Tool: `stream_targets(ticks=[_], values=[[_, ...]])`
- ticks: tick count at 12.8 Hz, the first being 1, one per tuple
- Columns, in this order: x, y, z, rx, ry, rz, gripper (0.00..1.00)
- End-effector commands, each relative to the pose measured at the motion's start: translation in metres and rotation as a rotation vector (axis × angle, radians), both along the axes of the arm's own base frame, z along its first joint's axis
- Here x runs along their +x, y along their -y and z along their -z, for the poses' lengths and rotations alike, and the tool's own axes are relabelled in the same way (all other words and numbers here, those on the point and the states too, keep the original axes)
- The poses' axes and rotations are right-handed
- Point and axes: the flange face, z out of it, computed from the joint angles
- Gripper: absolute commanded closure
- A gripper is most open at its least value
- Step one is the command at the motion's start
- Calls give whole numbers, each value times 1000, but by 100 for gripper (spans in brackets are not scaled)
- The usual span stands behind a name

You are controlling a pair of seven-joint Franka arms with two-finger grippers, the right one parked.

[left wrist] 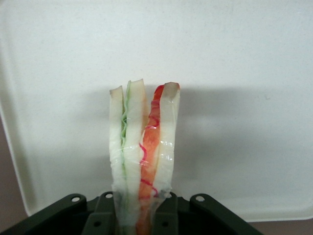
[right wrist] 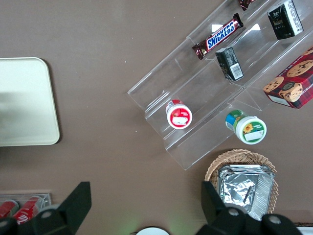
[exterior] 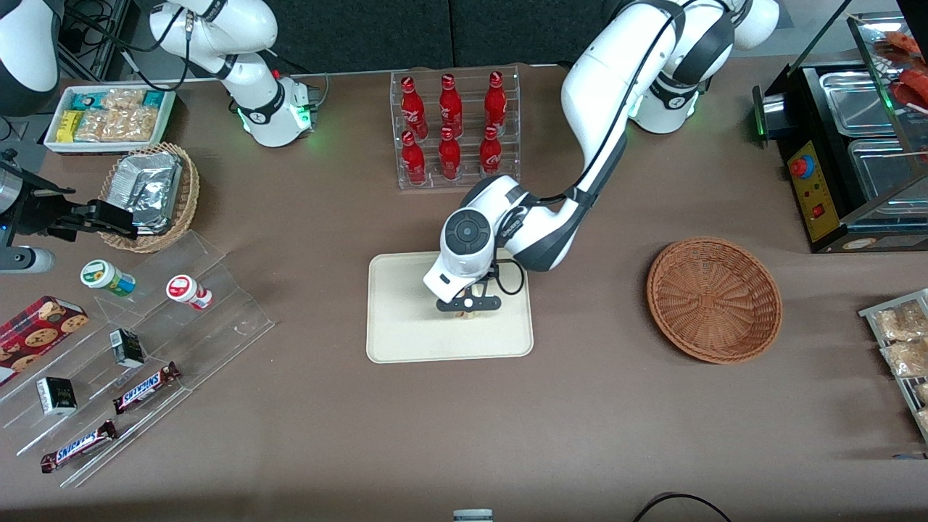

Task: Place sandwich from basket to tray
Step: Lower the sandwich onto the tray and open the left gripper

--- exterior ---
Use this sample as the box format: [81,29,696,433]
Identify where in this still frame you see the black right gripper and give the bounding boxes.
[0,168,139,244]

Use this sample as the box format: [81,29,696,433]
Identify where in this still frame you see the cream plastic serving tray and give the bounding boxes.
[366,247,534,364]

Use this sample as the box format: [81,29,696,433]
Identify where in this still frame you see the light tan wicker basket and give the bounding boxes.
[99,142,201,254]

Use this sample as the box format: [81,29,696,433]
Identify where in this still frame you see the brown round wicker basket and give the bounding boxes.
[646,236,784,365]

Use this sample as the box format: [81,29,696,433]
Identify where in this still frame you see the green lid yogurt cup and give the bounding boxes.
[80,260,136,298]

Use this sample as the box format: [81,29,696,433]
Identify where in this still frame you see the silver foil pouch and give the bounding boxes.
[127,204,176,236]
[110,152,183,212]

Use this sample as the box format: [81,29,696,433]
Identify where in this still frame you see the white rectangular snack bin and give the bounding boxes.
[43,85,177,155]

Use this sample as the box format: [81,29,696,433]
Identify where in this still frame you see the clear bag of nuts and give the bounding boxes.
[101,88,146,114]
[109,107,160,143]
[75,109,117,143]

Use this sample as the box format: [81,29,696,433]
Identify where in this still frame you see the red lid yogurt cup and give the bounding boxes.
[166,274,213,311]

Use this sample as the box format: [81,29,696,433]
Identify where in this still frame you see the clear acrylic bottle rack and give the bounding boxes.
[390,65,521,191]

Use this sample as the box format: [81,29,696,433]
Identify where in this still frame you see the red plaid cookie box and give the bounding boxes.
[0,295,89,386]

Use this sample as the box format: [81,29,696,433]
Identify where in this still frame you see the small black carton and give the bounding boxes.
[110,328,145,368]
[36,376,78,416]

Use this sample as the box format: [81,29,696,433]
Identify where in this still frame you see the red cola bottle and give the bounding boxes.
[439,73,465,138]
[400,76,428,142]
[401,130,427,186]
[479,125,503,178]
[484,70,508,135]
[438,127,463,182]

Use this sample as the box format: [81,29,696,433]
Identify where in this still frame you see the clear acrylic stepped stand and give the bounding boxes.
[0,231,276,488]

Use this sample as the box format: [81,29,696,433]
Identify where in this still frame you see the brown Snickers bar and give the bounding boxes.
[40,419,118,473]
[112,361,181,415]

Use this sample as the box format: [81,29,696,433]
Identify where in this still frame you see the black equipment rack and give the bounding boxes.
[58,0,140,82]

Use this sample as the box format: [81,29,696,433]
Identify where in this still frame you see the black glass food warmer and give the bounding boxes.
[753,11,928,254]

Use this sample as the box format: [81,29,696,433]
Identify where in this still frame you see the grey metal snack rack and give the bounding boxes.
[859,289,928,443]

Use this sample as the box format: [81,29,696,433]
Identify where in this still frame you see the steel warmer pan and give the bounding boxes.
[847,138,928,203]
[819,70,897,137]

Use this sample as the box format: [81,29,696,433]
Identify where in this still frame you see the red food piece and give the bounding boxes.
[890,69,928,111]
[874,32,923,67]

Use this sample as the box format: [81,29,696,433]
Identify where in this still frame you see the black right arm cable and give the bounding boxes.
[64,0,222,91]

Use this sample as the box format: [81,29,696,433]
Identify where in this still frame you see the black looped cable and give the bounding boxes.
[633,493,733,522]

